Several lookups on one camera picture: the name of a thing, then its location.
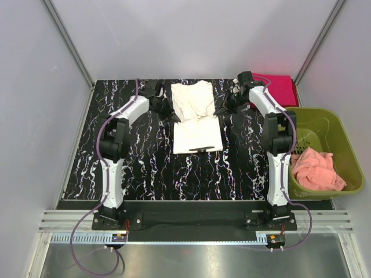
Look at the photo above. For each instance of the right aluminium frame post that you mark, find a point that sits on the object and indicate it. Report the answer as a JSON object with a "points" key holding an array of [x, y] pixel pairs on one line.
{"points": [[324, 32]]}

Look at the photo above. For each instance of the white slotted cable duct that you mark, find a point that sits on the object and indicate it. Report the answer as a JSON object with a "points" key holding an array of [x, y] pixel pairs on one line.
{"points": [[246, 239]]}

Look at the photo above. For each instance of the white t shirt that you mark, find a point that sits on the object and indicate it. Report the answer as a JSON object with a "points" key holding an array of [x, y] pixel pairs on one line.
{"points": [[198, 129]]}

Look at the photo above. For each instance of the aluminium frame post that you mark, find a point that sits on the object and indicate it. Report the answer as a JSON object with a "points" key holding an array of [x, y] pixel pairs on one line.
{"points": [[61, 29], [324, 32]]}

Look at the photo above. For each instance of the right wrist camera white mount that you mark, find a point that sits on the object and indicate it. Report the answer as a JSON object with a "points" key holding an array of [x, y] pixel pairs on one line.
{"points": [[235, 88]]}

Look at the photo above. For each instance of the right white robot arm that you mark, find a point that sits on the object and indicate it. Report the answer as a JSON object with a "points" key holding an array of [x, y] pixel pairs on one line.
{"points": [[278, 140]]}

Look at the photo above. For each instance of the left aluminium frame post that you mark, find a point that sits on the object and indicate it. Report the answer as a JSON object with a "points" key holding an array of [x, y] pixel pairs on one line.
{"points": [[61, 29]]}

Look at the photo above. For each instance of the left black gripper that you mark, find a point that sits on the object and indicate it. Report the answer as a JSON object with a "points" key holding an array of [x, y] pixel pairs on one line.
{"points": [[174, 117]]}

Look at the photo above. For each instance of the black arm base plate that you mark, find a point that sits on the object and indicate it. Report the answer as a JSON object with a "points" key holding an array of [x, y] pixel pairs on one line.
{"points": [[195, 218]]}

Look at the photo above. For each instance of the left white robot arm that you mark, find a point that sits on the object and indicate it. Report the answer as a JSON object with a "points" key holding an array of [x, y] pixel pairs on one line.
{"points": [[113, 144]]}

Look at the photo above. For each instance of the aluminium rail profile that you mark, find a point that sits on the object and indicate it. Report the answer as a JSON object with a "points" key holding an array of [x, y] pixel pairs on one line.
{"points": [[60, 220]]}

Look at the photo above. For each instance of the folded magenta t shirt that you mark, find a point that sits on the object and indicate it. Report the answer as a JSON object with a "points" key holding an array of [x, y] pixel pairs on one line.
{"points": [[267, 78]]}

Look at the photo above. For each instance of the pink crumpled t shirt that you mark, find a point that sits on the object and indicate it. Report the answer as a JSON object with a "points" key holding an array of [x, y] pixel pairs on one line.
{"points": [[315, 171]]}

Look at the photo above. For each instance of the olive green plastic basket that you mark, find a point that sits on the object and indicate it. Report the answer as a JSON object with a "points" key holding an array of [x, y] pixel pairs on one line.
{"points": [[323, 131]]}

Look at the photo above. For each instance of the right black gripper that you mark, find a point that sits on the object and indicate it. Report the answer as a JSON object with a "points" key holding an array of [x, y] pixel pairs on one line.
{"points": [[233, 110]]}

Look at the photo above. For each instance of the black marble pattern mat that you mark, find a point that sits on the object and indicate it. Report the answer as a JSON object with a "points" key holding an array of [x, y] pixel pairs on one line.
{"points": [[151, 171]]}

